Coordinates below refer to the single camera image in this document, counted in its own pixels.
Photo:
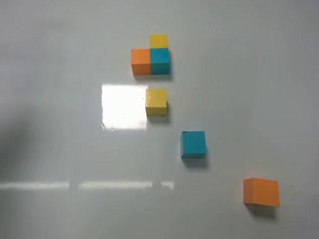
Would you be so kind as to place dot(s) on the loose yellow cube block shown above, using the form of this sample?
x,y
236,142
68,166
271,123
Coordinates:
x,y
156,102

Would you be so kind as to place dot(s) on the loose teal cube block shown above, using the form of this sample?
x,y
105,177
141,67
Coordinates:
x,y
193,144

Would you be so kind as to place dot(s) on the template teal cube block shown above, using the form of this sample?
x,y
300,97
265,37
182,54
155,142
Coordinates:
x,y
160,61

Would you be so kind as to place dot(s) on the template orange cube block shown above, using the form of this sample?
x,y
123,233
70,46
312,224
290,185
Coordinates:
x,y
140,62

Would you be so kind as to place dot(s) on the template yellow cube block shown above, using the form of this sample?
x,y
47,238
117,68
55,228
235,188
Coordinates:
x,y
158,41

